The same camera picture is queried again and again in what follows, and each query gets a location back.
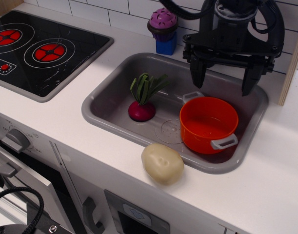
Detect black toy stove top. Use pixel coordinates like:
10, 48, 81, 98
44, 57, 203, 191
0, 10, 114, 102

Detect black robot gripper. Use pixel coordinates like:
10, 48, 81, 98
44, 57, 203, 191
183, 19, 275, 96

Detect beige toy potato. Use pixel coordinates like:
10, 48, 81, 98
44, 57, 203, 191
141, 143, 184, 185

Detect grey cabinet door handle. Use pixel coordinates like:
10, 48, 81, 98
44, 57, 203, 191
82, 197, 105, 234

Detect black braided cable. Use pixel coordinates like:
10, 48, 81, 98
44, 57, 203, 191
0, 186, 45, 234

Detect orange toy pot grey handles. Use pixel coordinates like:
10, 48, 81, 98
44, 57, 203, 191
179, 97, 239, 155

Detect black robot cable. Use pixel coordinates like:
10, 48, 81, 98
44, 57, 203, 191
159, 0, 208, 20

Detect grey plastic sink basin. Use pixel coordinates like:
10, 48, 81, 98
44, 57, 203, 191
81, 53, 268, 174

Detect purple toy beet green leaves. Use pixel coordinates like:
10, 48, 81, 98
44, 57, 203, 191
128, 72, 171, 122

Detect grey oven knob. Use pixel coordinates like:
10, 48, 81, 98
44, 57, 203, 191
1, 129, 30, 153

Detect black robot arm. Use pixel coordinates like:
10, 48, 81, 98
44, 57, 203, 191
183, 0, 285, 96

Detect dark grey toy faucet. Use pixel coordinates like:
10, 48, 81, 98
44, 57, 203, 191
251, 0, 285, 58

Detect light wooden side panel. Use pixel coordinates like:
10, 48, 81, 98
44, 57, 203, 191
278, 0, 298, 107

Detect toy oven door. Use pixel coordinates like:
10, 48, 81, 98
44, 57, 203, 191
0, 146, 77, 233

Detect grey oven door handle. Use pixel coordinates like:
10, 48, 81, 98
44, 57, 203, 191
0, 161, 18, 178

